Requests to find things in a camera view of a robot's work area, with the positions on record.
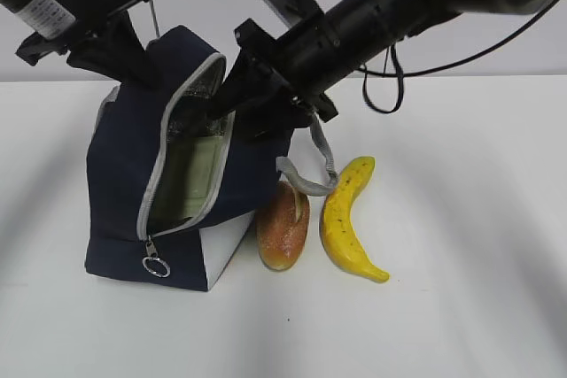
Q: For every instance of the yellow banana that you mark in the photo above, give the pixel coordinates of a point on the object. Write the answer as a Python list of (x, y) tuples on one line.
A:
[(338, 236)]

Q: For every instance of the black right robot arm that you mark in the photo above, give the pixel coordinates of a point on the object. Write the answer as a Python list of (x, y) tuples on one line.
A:
[(436, 12)]

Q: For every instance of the brown bread roll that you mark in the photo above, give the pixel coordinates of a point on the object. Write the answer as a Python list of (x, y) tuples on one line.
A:
[(281, 227)]

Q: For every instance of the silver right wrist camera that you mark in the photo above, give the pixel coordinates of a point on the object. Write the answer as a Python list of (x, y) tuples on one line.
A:
[(293, 12)]

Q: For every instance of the navy blue lunch bag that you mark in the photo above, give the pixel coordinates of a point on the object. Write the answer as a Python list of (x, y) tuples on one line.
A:
[(127, 155)]

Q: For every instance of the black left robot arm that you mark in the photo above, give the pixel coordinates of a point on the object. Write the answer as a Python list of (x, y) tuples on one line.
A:
[(93, 35)]

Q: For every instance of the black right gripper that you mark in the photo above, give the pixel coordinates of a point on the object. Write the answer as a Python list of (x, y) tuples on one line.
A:
[(307, 60)]

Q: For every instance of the green lidded glass container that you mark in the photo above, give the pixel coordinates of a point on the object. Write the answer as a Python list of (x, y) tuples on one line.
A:
[(186, 180)]

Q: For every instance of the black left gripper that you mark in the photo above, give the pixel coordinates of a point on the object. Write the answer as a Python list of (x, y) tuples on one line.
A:
[(95, 35)]

